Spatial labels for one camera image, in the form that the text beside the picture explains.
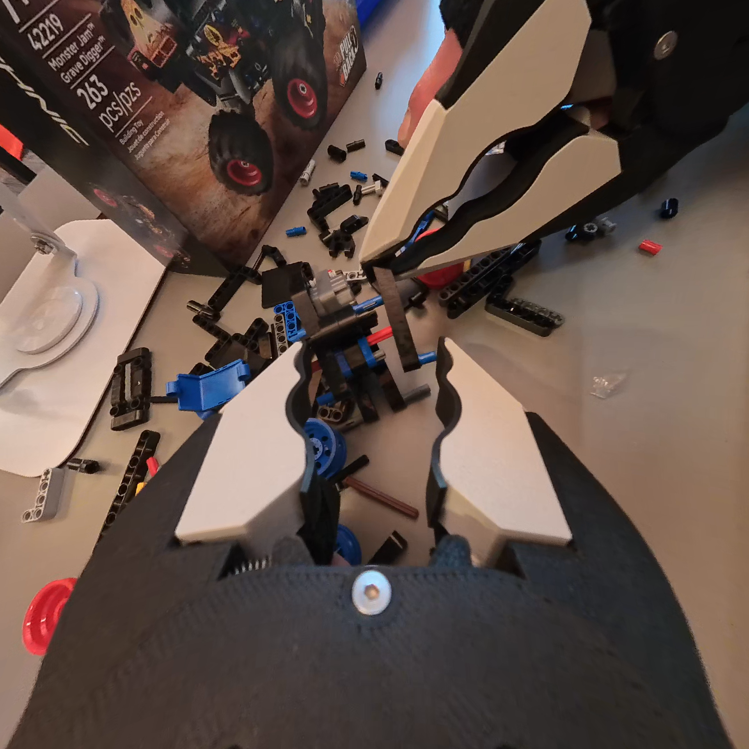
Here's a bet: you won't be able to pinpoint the brown axle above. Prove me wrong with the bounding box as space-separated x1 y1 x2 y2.
342 477 420 520

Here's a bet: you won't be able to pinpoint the heap of black beams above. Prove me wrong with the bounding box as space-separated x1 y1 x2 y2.
187 298 279 366

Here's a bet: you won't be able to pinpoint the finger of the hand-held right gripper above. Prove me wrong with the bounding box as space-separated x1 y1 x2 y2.
397 131 622 280
358 0 593 265

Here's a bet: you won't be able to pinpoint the blue hinged fender panel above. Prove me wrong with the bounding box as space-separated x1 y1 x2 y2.
165 360 251 419

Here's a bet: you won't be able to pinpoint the scattered red blue pins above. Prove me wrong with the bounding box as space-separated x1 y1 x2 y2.
564 198 680 254

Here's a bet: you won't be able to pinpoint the black flat tile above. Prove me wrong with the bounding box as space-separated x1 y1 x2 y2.
367 529 408 565

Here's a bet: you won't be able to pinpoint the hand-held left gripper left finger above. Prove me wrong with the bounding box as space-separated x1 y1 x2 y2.
174 342 341 565

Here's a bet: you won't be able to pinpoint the toy truck box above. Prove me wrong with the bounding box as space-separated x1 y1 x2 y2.
0 0 366 276

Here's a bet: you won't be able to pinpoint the black holed beam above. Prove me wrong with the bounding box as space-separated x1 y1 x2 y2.
99 430 162 536

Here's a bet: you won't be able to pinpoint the black grey motor assembly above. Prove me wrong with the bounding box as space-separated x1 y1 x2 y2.
289 260 434 434

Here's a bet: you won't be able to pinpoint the white rounded board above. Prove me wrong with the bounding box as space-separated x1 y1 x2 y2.
0 219 167 477

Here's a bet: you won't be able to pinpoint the grey desk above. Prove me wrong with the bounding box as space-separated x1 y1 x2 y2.
0 0 749 749

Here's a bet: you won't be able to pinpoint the person's right hand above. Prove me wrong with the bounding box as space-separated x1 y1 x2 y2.
398 26 470 148

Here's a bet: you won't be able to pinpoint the black angled connector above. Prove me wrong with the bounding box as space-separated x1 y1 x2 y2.
319 215 369 258
307 183 353 230

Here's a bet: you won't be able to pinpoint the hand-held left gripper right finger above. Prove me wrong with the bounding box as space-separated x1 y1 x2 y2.
425 336 574 567

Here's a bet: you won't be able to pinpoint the black rectangular frame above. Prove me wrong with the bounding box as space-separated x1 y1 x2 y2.
110 348 153 432

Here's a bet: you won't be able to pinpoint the black straight beam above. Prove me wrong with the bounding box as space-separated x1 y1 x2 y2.
439 246 516 305
447 240 542 319

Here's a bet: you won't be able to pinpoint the light grey short beam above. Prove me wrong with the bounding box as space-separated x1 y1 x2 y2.
22 467 66 523

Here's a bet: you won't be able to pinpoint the black short beam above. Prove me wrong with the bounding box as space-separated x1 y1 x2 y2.
208 266 262 311

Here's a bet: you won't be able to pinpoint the black square flat panel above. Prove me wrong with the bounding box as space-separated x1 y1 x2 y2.
261 263 314 309

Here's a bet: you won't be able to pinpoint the red wheel rim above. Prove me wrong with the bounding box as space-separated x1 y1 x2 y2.
418 228 466 288
22 578 78 656

